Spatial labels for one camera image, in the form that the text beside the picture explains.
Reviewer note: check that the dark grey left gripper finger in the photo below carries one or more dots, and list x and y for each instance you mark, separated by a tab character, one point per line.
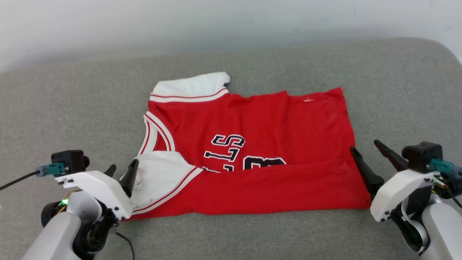
110	170
130	178

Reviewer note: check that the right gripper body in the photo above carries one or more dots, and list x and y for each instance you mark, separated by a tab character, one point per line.
397	191

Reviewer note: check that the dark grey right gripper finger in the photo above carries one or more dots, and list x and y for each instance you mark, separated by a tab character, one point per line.
366	171
393	159

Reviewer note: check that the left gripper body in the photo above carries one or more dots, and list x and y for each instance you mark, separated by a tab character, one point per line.
104	191

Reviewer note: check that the red and white basketball jersey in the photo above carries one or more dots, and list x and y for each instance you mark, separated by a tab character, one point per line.
270	126

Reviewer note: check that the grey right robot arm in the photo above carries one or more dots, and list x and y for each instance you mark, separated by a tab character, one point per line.
440	231

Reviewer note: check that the grey fabric table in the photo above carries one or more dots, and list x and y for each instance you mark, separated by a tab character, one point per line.
231	238

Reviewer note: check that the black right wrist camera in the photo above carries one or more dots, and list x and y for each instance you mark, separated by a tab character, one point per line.
420	155

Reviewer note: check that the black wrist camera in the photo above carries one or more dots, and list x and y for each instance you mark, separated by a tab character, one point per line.
420	155
70	159

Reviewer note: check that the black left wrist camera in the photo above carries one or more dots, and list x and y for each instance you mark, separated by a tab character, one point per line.
70	159

